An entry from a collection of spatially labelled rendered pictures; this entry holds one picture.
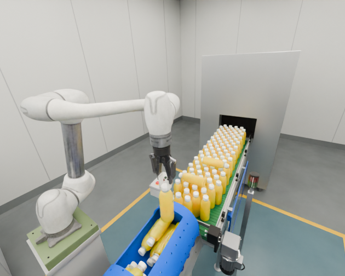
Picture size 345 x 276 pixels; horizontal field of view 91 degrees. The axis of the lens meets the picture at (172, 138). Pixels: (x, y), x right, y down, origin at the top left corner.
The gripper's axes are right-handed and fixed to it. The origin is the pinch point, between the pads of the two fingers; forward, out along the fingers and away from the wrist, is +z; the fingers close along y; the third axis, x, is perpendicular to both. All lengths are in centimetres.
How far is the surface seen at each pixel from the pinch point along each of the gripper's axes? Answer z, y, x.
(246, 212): 56, 35, 52
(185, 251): 33.8, 13.1, -6.2
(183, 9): -165, -213, 453
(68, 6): -130, -259, 149
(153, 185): 37, -31, 27
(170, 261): 28.3, 10.3, -16.3
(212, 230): 47, 19, 20
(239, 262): 77, 37, 26
